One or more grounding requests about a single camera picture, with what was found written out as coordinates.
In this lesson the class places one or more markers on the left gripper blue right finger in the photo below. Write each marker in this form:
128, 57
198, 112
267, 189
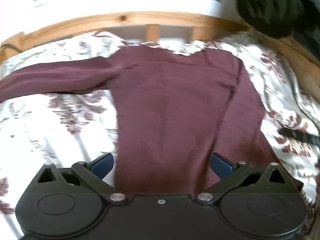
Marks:
221, 166

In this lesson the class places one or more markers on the black hanging garment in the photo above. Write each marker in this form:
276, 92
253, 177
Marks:
280, 18

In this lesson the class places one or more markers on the pine wood bed frame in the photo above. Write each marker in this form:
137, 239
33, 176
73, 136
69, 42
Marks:
204, 28

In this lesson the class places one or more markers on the white floral bedspread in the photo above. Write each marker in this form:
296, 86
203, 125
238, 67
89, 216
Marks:
62, 129

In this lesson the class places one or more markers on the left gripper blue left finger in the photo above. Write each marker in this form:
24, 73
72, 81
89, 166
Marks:
102, 166

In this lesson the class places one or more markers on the maroon long sleeve shirt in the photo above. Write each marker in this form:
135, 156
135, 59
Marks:
173, 112

